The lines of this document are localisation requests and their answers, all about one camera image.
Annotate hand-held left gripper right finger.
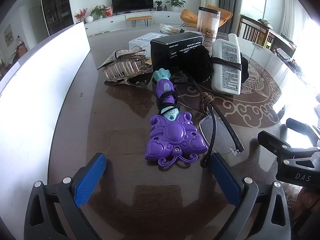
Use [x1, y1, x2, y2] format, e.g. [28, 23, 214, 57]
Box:
[209, 152, 293, 240]

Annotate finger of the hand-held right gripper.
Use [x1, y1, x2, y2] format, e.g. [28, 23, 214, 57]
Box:
[257, 130, 320, 160]
[286, 118, 320, 140]

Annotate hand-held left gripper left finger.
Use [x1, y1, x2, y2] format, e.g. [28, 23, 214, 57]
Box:
[24, 152, 107, 240]

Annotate black-framed eyeglasses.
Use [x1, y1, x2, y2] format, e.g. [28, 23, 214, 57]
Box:
[175, 71, 245, 167]

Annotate purple butterfly toy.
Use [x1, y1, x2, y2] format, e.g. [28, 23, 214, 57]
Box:
[144, 69, 208, 167]

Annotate white bottle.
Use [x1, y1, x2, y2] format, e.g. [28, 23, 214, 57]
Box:
[211, 34, 242, 95]

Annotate black scrunchie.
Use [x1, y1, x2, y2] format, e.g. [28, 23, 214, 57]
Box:
[239, 56, 250, 83]

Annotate white cardboard box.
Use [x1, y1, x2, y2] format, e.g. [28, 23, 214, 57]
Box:
[0, 21, 92, 240]

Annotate black velvet pouch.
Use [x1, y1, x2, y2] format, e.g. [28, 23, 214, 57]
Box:
[175, 45, 213, 83]

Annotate rhinestone bow hair clip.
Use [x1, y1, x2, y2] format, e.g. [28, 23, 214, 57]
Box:
[97, 49, 153, 87]

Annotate black box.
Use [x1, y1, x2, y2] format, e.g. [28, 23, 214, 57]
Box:
[150, 32, 203, 67]

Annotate white plastic box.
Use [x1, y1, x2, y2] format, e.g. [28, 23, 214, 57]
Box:
[129, 32, 165, 52]

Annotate person's right hand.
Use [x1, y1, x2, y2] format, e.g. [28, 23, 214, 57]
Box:
[297, 187, 320, 220]

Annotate wooden sideboard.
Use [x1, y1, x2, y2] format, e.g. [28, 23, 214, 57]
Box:
[260, 19, 298, 58]

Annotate dark wooden chair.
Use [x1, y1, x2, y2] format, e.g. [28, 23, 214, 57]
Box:
[237, 15, 269, 47]

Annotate clear jar with black lid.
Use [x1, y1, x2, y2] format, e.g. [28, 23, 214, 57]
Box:
[197, 6, 221, 39]

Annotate dining table with chairs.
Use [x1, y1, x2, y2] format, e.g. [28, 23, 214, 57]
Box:
[0, 42, 28, 75]

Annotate orange lounge chair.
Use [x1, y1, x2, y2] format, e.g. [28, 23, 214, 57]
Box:
[180, 4, 233, 28]

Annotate red flowers in white vase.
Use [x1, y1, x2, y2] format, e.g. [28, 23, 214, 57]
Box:
[74, 8, 93, 23]

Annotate bushy green potted plant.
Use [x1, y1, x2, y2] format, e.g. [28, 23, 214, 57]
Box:
[90, 5, 107, 19]

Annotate wooden bench with metal legs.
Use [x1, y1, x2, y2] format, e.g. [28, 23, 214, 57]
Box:
[126, 15, 153, 27]

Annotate white television cabinet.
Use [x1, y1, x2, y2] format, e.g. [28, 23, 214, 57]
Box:
[84, 10, 185, 34]

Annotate large green potted plant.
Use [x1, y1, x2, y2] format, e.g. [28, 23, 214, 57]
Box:
[165, 0, 186, 12]

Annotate dark display cabinet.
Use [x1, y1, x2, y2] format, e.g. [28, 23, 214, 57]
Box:
[41, 0, 74, 36]

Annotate black television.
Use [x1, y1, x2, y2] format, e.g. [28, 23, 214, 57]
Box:
[111, 0, 154, 14]

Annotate brown hair tie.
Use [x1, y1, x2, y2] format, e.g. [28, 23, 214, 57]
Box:
[199, 92, 214, 113]

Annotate dark hair tie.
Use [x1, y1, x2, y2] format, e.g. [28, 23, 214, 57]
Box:
[211, 57, 242, 72]

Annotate black hair tie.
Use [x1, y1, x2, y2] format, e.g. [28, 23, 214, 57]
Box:
[156, 91, 178, 115]

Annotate framed wall painting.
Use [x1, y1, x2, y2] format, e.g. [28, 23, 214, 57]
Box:
[4, 25, 13, 47]

